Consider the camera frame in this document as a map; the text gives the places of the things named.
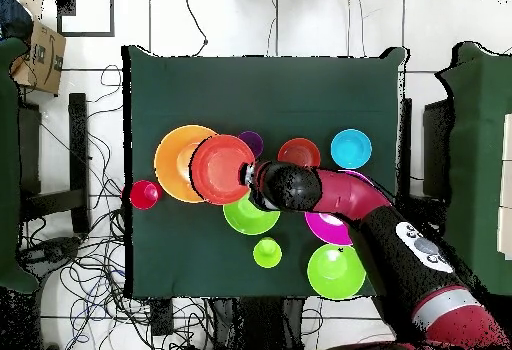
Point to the small red-orange bowl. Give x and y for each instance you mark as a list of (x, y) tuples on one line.
[(299, 152)]

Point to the large red-orange bowl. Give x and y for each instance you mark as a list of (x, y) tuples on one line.
[(220, 170)]

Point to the cardboard box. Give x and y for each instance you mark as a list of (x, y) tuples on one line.
[(40, 58)]

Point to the dark blue bag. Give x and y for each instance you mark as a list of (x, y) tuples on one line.
[(12, 18)]

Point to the large pink bowl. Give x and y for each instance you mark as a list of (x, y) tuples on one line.
[(328, 230)]

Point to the green cup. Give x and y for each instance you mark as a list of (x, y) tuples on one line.
[(267, 253)]

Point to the purple cup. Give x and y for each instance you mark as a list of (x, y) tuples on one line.
[(254, 142)]

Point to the green cloth covered table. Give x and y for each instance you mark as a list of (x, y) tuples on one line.
[(476, 146), (8, 146)]

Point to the green bowl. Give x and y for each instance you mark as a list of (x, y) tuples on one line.
[(248, 218), (332, 272)]

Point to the red cup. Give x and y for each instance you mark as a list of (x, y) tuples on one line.
[(144, 194)]

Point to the dark green tablecloth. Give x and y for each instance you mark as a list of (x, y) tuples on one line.
[(260, 94)]

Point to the grey pedestal leg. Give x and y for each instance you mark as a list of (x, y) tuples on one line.
[(52, 250)]

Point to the large orange bowl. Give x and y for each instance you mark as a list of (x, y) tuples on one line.
[(172, 166)]

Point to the black metal stand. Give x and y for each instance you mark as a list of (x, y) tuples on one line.
[(78, 146)]

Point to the small blue bowl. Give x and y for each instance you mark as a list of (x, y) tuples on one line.
[(351, 148)]

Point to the black cabinet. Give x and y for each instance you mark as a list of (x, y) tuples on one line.
[(436, 154)]

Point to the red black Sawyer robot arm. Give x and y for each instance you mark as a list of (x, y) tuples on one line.
[(352, 194)]

